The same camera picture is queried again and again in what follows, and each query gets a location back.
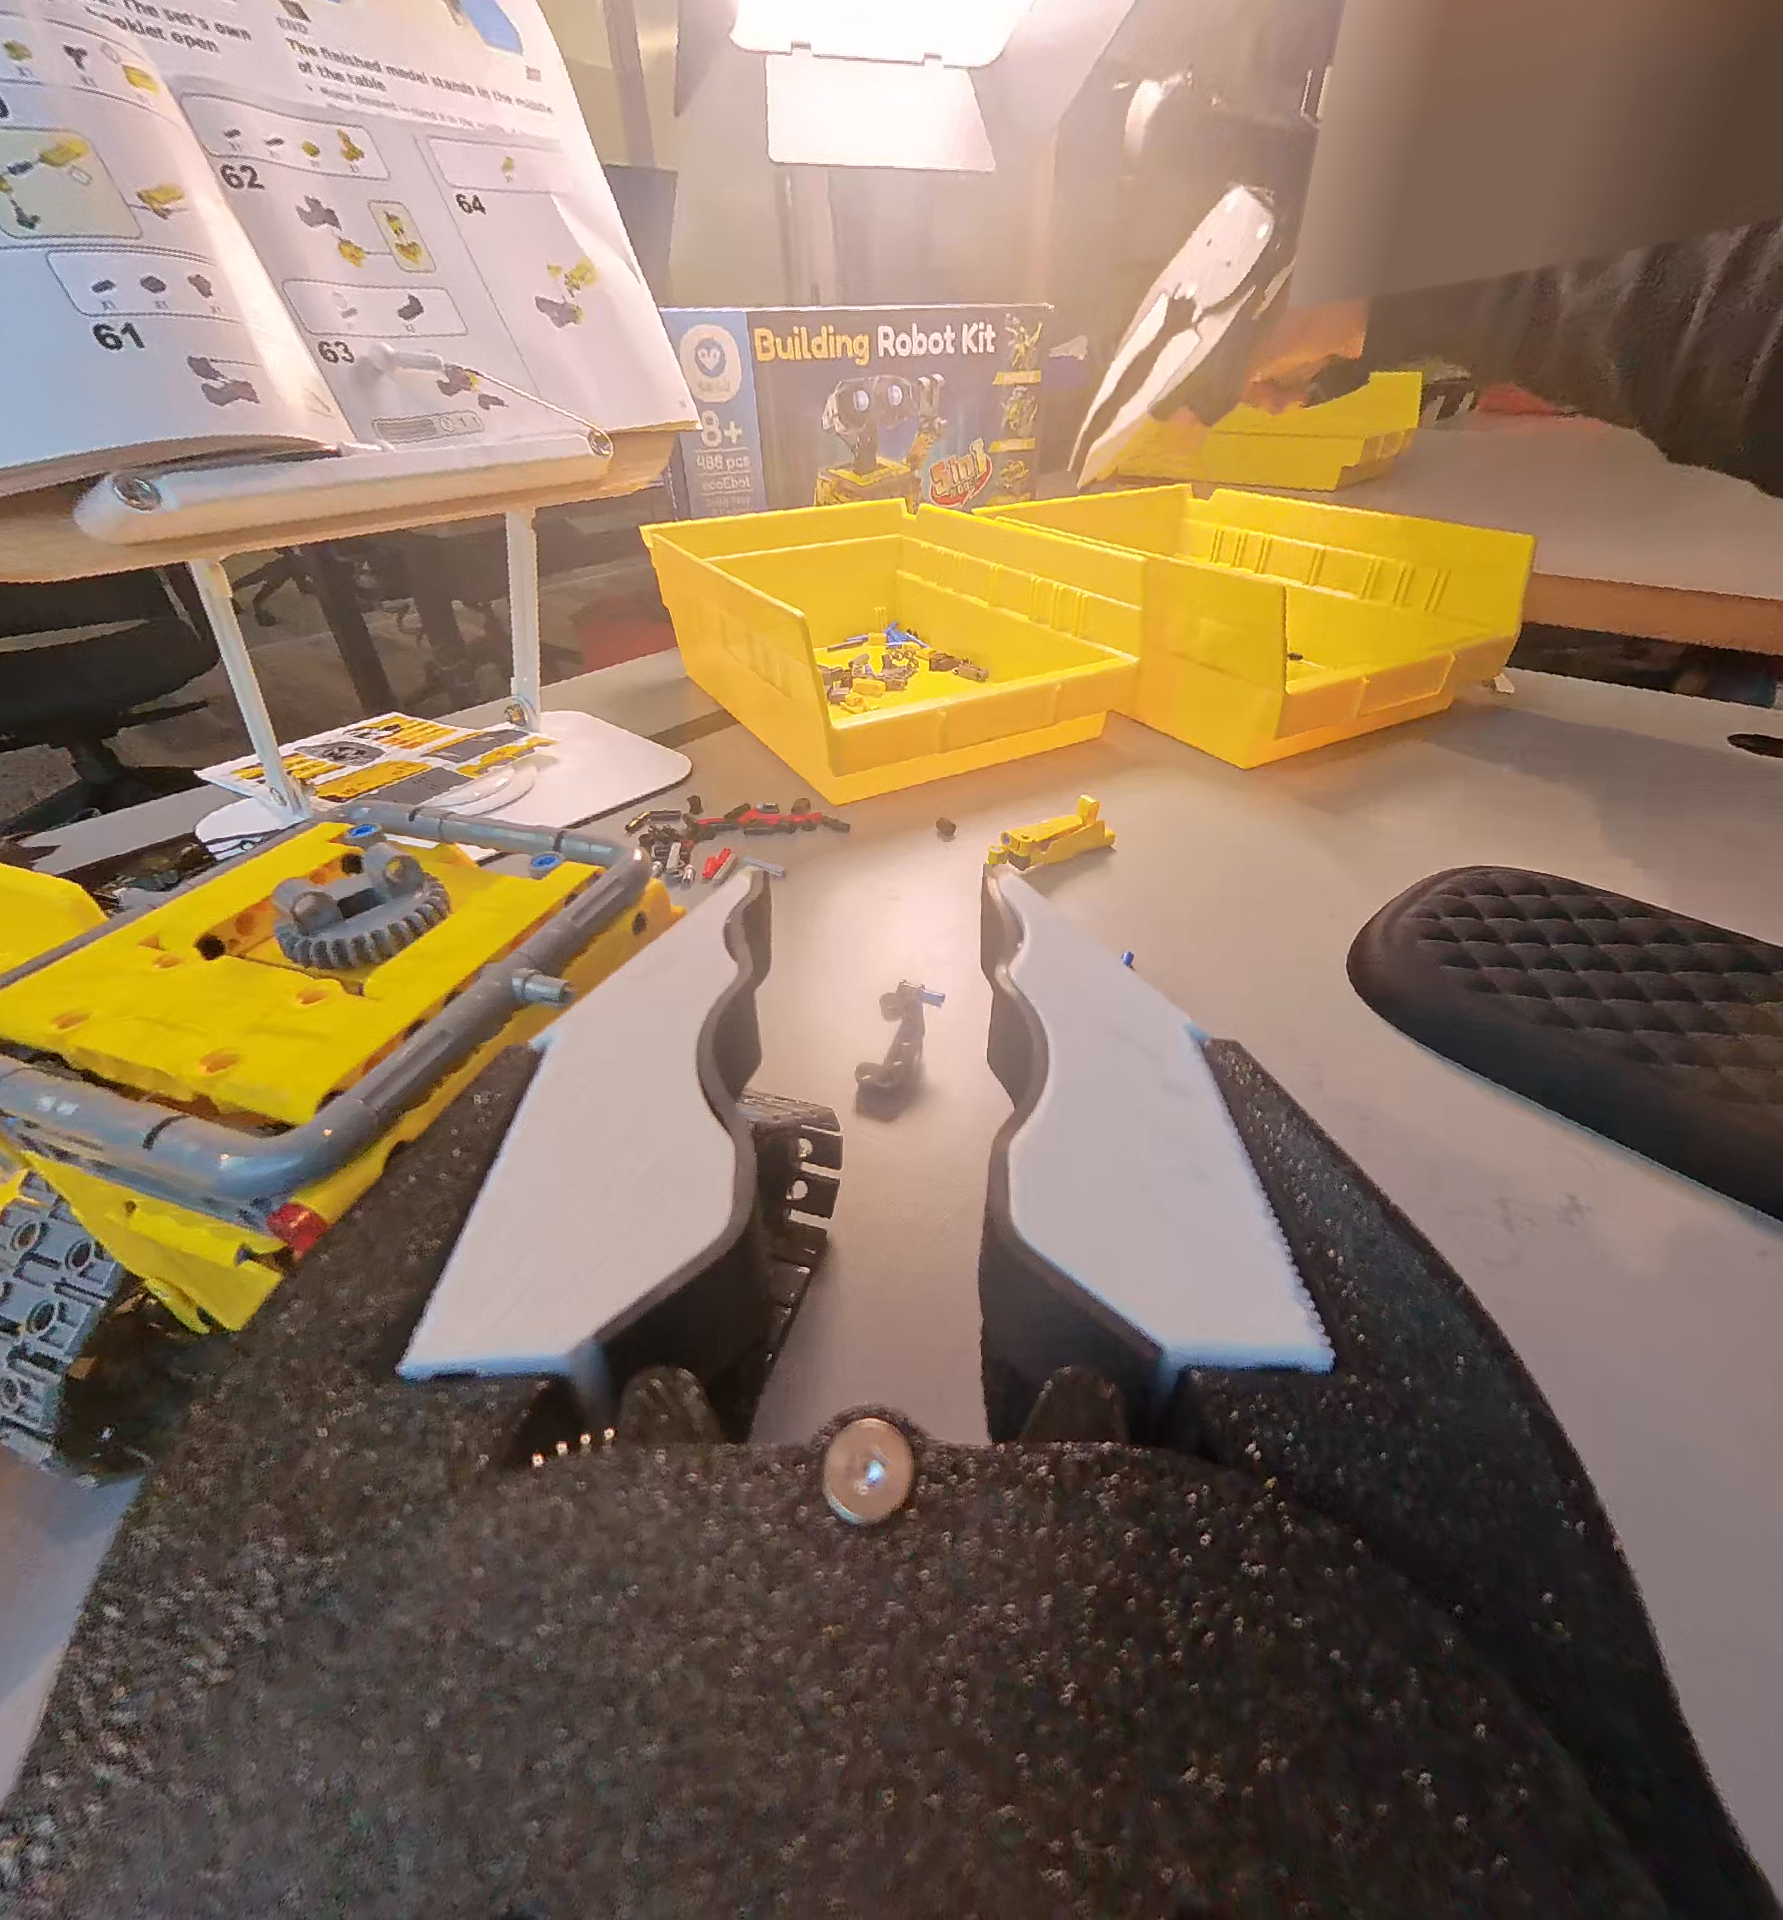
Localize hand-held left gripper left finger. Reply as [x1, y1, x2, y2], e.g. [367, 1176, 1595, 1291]
[396, 871, 772, 1429]

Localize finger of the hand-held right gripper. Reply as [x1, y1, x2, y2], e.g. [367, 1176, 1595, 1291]
[1126, 193, 1287, 457]
[1067, 218, 1245, 482]

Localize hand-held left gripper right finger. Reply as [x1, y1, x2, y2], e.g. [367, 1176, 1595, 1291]
[976, 864, 1337, 1442]

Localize grey bent beam piece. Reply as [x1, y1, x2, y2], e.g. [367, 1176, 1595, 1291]
[852, 976, 949, 1109]

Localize yellow toy tracked robot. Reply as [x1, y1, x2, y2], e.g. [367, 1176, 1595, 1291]
[0, 806, 839, 1479]

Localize large yellow bin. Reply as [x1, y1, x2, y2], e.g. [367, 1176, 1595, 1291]
[643, 496, 1150, 808]

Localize person's right forearm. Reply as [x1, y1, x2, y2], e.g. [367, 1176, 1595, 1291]
[1341, 195, 1783, 529]

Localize grey desk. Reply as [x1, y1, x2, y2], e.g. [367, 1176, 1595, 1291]
[0, 647, 1783, 1920]

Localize yellow bins stack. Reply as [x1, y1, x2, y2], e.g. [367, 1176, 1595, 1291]
[1117, 367, 1429, 495]

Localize blue printed cardboard box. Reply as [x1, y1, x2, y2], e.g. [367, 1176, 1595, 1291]
[662, 302, 1070, 522]

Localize small yellow block assembly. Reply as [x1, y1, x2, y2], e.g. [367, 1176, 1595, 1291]
[986, 797, 1122, 880]

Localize white light panel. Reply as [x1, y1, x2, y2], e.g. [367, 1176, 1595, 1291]
[727, 0, 1031, 177]

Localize pile of small building pieces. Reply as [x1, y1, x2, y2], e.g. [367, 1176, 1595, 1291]
[636, 787, 861, 889]

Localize printed sticker sheet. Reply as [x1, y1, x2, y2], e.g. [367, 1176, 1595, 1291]
[195, 715, 550, 816]

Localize wooden table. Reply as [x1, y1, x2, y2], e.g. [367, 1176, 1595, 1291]
[1341, 406, 1783, 666]

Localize black dimpled cushion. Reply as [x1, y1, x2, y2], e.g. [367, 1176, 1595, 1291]
[1347, 864, 1783, 1251]

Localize white book stand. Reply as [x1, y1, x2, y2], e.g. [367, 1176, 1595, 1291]
[0, 422, 701, 830]

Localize black office chair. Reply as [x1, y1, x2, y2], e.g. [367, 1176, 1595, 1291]
[0, 565, 223, 801]

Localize instruction booklet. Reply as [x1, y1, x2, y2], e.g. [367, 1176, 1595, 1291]
[0, 0, 701, 515]

